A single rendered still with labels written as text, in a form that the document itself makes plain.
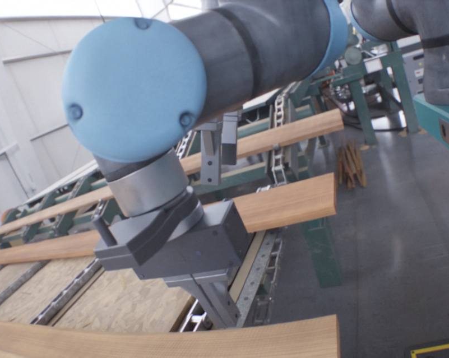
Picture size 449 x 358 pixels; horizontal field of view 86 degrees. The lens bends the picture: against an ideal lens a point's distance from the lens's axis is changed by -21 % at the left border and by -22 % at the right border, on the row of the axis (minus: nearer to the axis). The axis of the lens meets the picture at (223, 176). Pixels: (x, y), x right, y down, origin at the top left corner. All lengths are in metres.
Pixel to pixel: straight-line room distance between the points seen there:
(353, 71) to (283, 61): 3.20
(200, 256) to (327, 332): 0.24
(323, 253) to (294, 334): 1.17
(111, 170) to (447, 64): 0.46
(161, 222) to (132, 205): 0.04
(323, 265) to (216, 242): 1.42
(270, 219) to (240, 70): 0.63
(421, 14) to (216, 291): 0.47
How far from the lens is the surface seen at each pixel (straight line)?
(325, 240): 1.56
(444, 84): 0.49
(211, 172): 0.42
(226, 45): 0.18
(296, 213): 0.76
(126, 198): 0.27
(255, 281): 0.69
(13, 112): 6.50
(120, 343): 0.65
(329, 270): 1.69
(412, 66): 4.50
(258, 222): 0.79
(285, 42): 0.20
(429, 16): 0.49
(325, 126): 1.28
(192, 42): 0.17
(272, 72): 0.20
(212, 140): 0.40
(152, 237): 0.24
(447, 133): 0.47
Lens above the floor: 1.24
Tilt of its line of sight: 16 degrees down
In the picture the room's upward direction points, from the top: 24 degrees counter-clockwise
